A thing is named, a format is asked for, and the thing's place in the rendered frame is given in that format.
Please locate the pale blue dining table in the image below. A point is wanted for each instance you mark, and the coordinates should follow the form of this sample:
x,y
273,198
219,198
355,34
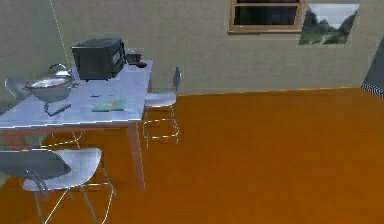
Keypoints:
x,y
110,90

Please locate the silver pan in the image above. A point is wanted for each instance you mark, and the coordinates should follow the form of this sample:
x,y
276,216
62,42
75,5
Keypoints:
x,y
50,86

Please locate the white metal-legged chair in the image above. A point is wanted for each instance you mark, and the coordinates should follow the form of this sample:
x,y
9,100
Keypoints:
x,y
16,87
163,100
56,170

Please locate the small red bowl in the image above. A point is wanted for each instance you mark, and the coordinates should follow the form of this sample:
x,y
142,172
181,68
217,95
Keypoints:
x,y
141,64

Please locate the small dark pot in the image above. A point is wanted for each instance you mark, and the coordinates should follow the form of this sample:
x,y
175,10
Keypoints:
x,y
133,56

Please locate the green book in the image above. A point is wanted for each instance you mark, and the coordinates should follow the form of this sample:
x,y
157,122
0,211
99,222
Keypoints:
x,y
109,105

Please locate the black microwave oven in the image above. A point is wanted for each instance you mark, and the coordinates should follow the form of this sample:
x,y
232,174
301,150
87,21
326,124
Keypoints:
x,y
97,58

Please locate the wooden framed window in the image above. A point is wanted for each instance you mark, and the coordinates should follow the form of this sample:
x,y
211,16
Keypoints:
x,y
265,16

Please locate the silver kettle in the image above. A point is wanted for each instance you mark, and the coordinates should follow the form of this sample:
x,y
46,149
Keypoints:
x,y
61,70

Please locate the dark checkered-edge furniture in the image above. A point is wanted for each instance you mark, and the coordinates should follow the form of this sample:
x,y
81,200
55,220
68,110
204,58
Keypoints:
x,y
375,73

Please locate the landscape wall picture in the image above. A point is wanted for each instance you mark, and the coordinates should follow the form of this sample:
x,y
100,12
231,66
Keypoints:
x,y
328,24

